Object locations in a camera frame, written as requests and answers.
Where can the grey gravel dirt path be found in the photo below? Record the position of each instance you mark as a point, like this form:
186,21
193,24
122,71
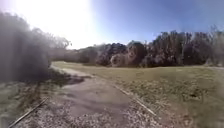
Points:
95,100

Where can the thin path edging strip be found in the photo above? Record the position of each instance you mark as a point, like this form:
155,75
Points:
28,113
136,101

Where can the row of trees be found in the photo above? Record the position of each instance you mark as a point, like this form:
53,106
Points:
166,50

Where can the wide grass field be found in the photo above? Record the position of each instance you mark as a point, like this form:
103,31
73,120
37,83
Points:
173,83

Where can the wood of dark trees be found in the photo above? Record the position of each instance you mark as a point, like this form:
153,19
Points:
20,50

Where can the grass strip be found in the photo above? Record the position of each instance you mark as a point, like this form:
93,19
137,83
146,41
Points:
16,96

